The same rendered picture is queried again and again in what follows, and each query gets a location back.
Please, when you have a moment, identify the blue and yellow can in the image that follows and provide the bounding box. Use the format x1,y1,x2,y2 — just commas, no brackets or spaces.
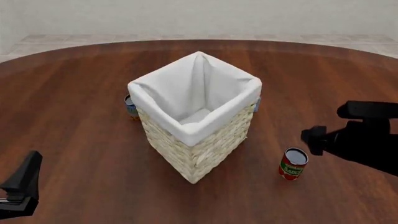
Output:
124,93,140,123

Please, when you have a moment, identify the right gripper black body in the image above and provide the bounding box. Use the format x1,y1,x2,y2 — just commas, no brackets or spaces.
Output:
300,125,328,157

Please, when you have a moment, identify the red tomato sauce can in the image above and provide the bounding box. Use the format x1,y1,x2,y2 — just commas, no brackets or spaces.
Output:
279,147,309,181

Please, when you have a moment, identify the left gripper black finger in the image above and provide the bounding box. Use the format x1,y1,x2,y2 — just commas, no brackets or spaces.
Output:
0,151,43,201

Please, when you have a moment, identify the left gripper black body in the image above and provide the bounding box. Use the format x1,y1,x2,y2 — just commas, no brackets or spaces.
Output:
0,187,40,217

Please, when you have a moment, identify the black plate on stalk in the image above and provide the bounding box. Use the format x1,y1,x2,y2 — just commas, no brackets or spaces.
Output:
337,100,398,121

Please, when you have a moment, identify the woven basket with white liner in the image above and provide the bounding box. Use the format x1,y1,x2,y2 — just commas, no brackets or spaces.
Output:
127,50,262,185

